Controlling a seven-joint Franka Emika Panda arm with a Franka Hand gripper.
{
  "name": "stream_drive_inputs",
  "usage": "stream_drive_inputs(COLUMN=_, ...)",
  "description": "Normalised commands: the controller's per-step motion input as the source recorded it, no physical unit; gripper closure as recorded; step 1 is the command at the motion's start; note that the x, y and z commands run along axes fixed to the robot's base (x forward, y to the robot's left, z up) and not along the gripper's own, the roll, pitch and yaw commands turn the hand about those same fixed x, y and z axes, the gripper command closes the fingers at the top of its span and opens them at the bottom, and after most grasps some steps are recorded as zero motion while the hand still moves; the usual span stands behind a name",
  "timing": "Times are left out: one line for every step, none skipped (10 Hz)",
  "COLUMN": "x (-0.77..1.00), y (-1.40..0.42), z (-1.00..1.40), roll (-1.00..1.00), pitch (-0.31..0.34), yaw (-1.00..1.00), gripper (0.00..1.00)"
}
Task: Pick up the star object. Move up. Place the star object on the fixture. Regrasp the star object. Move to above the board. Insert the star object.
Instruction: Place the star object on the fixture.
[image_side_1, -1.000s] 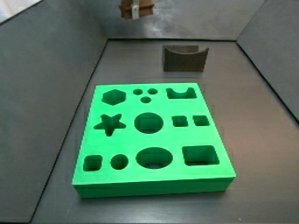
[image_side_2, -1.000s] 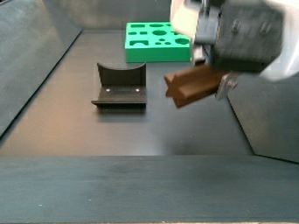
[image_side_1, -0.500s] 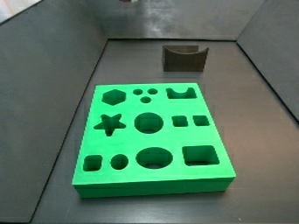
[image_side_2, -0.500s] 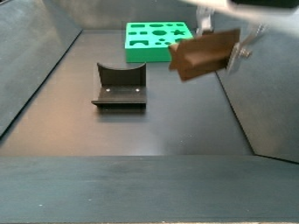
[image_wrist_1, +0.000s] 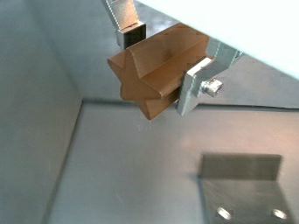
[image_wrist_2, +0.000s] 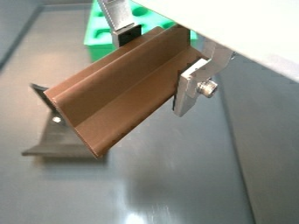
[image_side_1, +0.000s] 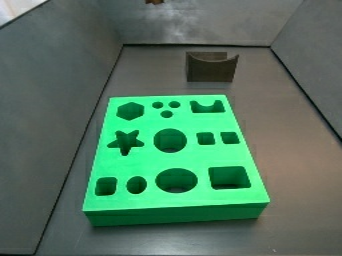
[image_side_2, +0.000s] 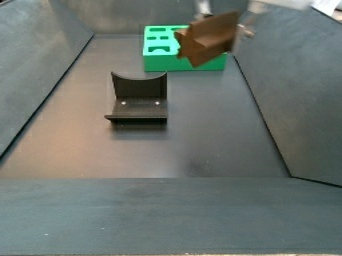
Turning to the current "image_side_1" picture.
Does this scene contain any brown star prism block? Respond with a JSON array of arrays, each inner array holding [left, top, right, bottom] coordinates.
[[146, 0, 164, 5]]

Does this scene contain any green foam shape board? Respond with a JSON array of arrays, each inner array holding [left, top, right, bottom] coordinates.
[[83, 95, 270, 226]]

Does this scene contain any dark grey curved fixture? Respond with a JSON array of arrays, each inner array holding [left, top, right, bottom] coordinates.
[[186, 52, 239, 82]]

